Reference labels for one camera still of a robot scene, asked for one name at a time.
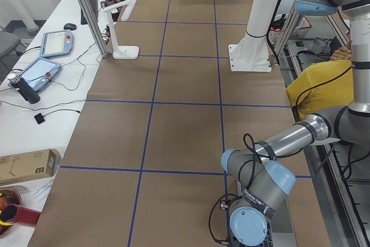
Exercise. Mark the grey laptop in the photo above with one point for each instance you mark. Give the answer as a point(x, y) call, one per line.
point(281, 224)

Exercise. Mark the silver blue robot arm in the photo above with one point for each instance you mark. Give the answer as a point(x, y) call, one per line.
point(266, 182)

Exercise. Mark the black computer mouse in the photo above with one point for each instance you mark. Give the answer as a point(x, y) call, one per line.
point(70, 26)

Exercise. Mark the person in yellow shirt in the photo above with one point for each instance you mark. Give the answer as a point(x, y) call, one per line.
point(324, 84)

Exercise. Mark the far blue teach pendant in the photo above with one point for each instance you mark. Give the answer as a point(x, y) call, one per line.
point(57, 43)

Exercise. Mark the blue teach pendant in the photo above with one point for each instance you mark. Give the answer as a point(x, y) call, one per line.
point(57, 43)
point(39, 73)

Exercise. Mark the small black square device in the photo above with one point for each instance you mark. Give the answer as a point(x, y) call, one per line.
point(39, 118)

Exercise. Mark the near blue teach pendant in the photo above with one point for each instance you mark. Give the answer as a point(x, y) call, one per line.
point(39, 73)

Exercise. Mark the cardboard box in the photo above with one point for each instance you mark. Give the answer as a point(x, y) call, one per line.
point(28, 166)

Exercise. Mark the black water bottle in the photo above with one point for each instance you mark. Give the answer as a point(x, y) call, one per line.
point(26, 91)

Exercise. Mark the woven basket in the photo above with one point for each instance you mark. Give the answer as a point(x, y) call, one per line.
point(8, 196)

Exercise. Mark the red cylinder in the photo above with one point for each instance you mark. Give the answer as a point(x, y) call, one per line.
point(17, 214)

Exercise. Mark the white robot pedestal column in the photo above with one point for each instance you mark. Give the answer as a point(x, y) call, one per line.
point(251, 53)

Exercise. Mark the aluminium frame post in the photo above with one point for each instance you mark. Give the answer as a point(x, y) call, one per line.
point(93, 26)

